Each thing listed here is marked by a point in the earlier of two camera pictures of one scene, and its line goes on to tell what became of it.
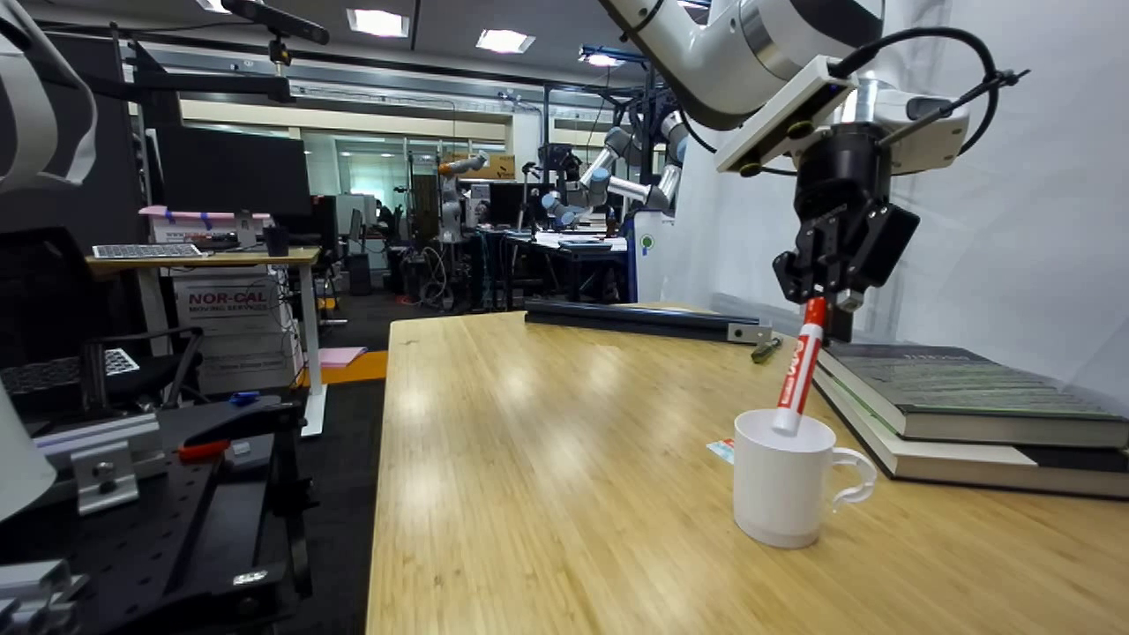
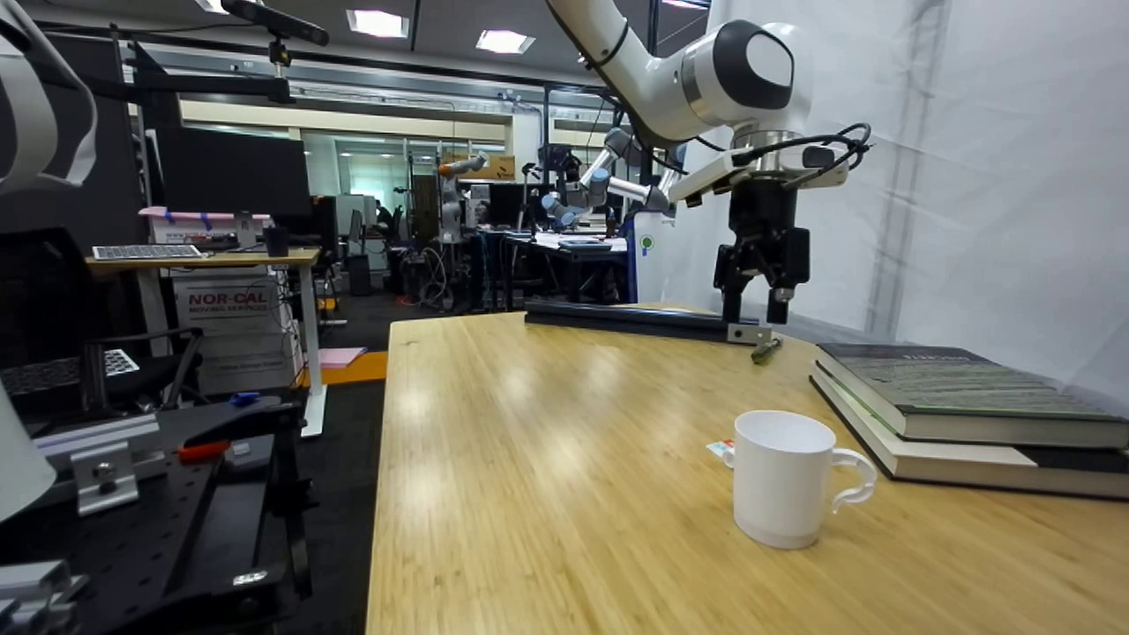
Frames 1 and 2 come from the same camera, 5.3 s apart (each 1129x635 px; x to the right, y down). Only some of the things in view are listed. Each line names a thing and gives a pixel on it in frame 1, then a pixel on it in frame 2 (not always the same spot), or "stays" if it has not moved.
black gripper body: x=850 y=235 to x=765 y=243
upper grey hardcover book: x=976 y=396 stays
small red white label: x=725 y=450 stays
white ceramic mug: x=784 y=476 stays
